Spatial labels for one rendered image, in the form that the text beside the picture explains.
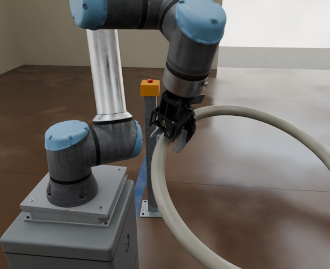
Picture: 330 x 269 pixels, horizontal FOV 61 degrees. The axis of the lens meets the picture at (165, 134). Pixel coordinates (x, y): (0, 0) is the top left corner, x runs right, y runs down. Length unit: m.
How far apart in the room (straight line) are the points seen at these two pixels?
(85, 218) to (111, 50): 0.60
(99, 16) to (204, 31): 0.19
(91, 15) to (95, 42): 0.52
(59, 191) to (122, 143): 0.28
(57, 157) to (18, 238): 0.32
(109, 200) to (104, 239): 0.15
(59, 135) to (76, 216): 0.30
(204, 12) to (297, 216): 2.23
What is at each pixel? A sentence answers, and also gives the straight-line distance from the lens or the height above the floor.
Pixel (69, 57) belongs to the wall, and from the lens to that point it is 7.53.
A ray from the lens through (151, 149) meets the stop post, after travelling 2.06.
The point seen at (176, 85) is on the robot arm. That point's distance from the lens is 0.56.
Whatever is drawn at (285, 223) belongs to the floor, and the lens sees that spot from 2.49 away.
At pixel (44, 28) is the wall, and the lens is 7.64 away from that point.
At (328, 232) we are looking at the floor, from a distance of 2.56.
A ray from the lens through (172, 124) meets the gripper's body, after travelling 0.61.
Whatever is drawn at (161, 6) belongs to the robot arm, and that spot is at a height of 1.58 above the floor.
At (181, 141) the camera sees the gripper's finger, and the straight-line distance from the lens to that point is 0.71.
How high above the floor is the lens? 1.61
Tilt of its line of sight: 27 degrees down
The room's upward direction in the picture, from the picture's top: straight up
